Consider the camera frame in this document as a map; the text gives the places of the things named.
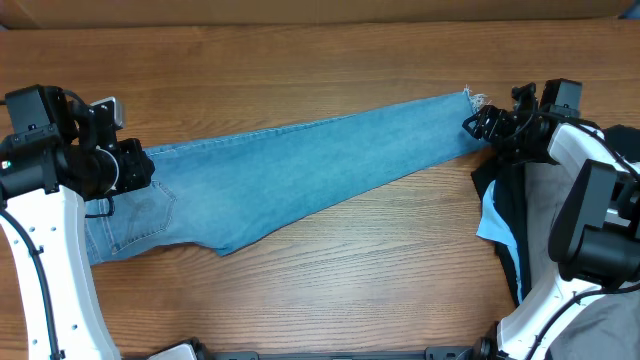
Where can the black garment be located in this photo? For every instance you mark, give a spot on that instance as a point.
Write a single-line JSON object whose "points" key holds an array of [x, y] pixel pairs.
{"points": [[505, 200]]}

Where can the grey garment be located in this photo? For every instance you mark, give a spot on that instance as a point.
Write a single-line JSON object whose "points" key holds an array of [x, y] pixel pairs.
{"points": [[608, 329]]}

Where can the cardboard panel behind table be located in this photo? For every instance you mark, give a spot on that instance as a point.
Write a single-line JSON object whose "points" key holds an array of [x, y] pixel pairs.
{"points": [[74, 14]]}

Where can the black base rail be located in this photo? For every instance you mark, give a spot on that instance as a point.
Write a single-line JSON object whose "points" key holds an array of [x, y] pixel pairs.
{"points": [[193, 349]]}

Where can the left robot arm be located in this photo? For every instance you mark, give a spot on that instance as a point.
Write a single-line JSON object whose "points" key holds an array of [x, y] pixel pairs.
{"points": [[62, 166]]}

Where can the light blue denim jeans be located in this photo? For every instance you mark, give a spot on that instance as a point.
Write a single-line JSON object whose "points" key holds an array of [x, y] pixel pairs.
{"points": [[228, 192]]}

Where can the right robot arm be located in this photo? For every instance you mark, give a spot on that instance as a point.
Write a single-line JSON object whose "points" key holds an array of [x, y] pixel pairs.
{"points": [[554, 303]]}

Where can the light blue garment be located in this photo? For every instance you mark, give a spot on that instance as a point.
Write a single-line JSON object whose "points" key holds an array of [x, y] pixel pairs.
{"points": [[492, 227]]}

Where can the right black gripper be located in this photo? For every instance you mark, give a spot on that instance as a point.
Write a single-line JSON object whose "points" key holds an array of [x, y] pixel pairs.
{"points": [[493, 122]]}

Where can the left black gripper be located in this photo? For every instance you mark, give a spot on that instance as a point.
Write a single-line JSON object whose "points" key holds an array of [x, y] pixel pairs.
{"points": [[138, 174]]}

